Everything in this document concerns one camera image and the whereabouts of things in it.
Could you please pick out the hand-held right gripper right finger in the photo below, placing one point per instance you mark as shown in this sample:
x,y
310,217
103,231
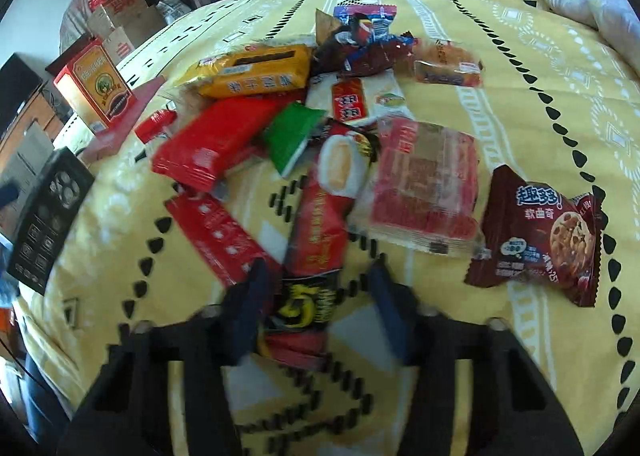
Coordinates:
x,y
392,316

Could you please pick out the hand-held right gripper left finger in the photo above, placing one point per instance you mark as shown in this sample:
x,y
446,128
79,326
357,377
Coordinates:
x,y
245,316

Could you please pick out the red black long snack packet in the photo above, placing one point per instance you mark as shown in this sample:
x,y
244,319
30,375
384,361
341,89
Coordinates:
x,y
320,226

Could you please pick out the flat red snack packet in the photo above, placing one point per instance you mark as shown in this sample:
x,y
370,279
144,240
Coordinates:
x,y
220,236

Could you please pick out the clear red wafer packet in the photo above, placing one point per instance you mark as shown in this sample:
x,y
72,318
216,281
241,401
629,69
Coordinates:
x,y
425,186

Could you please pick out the cream pastry packet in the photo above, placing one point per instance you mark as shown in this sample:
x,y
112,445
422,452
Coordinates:
x,y
340,166

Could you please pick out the brown chocolate cookie packet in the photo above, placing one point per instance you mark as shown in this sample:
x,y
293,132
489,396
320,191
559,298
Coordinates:
x,y
530,236

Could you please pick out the bright red long snack packet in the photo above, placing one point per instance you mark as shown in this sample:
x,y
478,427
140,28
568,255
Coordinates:
x,y
215,146

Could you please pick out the green small snack packet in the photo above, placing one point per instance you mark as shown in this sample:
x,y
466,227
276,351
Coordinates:
x,y
292,136

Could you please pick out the small red white packet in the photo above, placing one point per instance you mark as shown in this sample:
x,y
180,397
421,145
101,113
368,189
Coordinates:
x,y
155,126

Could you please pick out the black printed box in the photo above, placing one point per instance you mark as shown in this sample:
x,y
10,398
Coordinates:
x,y
50,216

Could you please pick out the flat red box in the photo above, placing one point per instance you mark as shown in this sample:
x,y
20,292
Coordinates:
x,y
120,136

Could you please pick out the white red label snack packet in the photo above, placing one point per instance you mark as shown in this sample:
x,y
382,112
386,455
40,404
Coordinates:
x,y
350,99

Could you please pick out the yellow patterned bedsheet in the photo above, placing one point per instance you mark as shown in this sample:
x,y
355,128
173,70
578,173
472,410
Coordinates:
x,y
525,111

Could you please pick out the yellow snack packet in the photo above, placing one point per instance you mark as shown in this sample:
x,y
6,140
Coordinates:
x,y
250,71

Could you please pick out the orange bread packet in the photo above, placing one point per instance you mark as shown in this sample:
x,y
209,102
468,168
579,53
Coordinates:
x,y
445,66

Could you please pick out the dark brown small snack packet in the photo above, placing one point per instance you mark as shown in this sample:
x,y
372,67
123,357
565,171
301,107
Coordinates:
x,y
370,59

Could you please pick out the orange red carton box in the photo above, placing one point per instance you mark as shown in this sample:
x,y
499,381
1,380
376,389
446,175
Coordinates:
x,y
95,81

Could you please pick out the blue red small snack packet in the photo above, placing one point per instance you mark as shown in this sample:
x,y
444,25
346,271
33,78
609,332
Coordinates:
x,y
380,19

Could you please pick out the black monitor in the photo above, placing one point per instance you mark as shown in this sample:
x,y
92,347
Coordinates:
x,y
17,86

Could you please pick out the cardboard box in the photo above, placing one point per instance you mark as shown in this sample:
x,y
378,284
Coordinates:
x,y
125,11

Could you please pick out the patterned round board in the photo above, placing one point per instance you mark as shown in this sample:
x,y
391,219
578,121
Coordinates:
x,y
75,11

